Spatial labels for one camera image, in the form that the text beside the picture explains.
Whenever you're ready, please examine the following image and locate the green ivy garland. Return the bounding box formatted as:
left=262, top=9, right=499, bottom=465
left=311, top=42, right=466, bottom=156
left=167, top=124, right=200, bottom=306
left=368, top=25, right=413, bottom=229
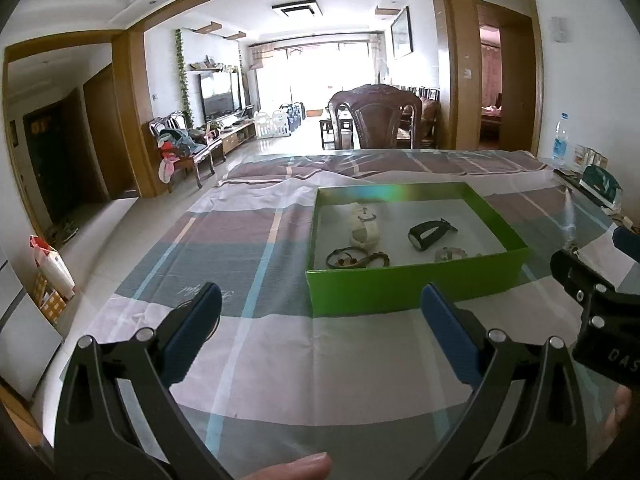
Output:
left=174, top=28, right=196, bottom=127

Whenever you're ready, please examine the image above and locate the flat screen television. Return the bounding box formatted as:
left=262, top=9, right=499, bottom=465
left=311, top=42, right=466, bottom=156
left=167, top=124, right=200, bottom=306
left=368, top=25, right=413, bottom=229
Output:
left=199, top=70, right=242, bottom=117

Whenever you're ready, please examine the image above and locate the dark wooden door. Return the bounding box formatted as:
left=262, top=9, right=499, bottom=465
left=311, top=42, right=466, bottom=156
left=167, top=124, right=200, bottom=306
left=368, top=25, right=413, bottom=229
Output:
left=22, top=89, right=109, bottom=227

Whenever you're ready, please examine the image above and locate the dark carved wooden chair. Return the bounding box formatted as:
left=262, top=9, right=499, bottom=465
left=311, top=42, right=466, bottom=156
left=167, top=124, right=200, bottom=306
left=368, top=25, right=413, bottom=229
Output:
left=327, top=84, right=424, bottom=152

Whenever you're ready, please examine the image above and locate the person's left hand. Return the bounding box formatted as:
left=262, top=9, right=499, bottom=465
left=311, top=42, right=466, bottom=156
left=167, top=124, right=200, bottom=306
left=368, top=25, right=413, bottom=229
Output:
left=234, top=452, right=332, bottom=480

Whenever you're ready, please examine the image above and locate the white wristwatch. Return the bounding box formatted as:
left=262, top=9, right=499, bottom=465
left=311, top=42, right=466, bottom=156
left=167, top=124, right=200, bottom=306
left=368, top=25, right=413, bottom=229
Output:
left=348, top=202, right=381, bottom=249

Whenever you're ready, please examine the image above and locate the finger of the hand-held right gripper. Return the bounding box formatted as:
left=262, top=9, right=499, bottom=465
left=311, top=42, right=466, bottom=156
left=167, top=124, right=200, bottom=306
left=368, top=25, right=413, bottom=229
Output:
left=612, top=225, right=640, bottom=267
left=549, top=249, right=620, bottom=313

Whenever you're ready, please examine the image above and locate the dark green box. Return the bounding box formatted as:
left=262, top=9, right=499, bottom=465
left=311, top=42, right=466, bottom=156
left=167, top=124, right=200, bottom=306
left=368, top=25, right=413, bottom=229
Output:
left=579, top=163, right=624, bottom=212

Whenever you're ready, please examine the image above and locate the checkered tablecloth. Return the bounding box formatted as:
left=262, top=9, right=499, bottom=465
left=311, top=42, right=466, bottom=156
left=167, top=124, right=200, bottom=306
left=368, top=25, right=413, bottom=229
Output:
left=59, top=149, right=632, bottom=466

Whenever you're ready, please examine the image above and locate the silver bead bracelet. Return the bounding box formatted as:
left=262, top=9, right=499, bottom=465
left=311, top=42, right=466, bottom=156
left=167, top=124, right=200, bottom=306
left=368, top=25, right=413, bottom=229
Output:
left=434, top=245, right=469, bottom=263

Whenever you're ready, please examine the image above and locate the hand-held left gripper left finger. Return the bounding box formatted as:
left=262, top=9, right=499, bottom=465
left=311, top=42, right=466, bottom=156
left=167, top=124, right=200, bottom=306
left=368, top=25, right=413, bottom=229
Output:
left=53, top=282, right=234, bottom=480

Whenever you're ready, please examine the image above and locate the wooden television cabinet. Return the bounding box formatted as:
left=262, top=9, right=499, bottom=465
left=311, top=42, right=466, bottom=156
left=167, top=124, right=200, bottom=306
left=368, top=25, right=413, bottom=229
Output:
left=219, top=118, right=259, bottom=155

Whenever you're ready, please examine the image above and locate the green cardboard box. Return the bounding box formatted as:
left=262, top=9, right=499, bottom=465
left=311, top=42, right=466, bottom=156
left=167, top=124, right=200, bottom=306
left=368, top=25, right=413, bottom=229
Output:
left=305, top=182, right=530, bottom=318

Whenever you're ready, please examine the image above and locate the wall shelf with ornaments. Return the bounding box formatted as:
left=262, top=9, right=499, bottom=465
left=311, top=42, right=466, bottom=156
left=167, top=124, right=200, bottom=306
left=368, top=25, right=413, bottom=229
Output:
left=187, top=57, right=241, bottom=73

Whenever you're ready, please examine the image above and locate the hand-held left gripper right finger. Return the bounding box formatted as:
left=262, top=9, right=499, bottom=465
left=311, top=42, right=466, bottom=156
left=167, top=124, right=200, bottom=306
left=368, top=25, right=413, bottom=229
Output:
left=410, top=282, right=589, bottom=480

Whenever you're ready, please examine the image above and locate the pile of clothes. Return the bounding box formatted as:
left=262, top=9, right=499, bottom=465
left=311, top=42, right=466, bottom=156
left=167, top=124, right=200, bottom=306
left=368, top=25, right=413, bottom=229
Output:
left=157, top=127, right=202, bottom=184

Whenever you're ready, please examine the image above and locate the white play fence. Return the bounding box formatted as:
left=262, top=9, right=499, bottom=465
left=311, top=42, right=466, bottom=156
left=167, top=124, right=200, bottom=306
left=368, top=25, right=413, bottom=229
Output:
left=254, top=102, right=307, bottom=138

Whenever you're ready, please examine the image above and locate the black wristwatch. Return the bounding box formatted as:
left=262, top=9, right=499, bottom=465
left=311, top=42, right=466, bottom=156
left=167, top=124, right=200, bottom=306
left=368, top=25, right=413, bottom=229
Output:
left=407, top=218, right=459, bottom=252

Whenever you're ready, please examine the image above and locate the framed wall picture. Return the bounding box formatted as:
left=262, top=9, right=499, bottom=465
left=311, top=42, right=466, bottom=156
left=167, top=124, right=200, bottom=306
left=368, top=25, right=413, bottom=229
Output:
left=389, top=6, right=415, bottom=59

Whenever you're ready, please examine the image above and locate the rectangular ceiling light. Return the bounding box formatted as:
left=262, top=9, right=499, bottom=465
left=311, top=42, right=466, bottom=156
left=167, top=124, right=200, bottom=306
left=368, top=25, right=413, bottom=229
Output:
left=272, top=0, right=321, bottom=19

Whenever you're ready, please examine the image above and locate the red white paper bag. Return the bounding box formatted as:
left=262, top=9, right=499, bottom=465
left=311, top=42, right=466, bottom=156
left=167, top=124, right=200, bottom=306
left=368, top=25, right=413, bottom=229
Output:
left=28, top=234, right=76, bottom=302

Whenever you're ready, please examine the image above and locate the wooden armchair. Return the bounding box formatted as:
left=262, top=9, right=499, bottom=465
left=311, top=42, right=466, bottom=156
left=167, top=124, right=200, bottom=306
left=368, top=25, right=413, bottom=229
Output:
left=148, top=110, right=227, bottom=192

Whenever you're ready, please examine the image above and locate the person's right hand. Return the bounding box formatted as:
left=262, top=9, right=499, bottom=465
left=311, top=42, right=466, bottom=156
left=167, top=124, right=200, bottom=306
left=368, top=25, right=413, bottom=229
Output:
left=602, top=384, right=637, bottom=453

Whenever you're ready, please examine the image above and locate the clear water bottle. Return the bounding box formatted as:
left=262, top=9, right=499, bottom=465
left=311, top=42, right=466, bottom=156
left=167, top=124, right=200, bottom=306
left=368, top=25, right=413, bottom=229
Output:
left=550, top=112, right=571, bottom=169

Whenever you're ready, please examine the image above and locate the red white bead bracelet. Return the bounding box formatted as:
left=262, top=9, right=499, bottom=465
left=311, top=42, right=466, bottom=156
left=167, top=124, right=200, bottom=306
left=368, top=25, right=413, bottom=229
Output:
left=325, top=247, right=369, bottom=269

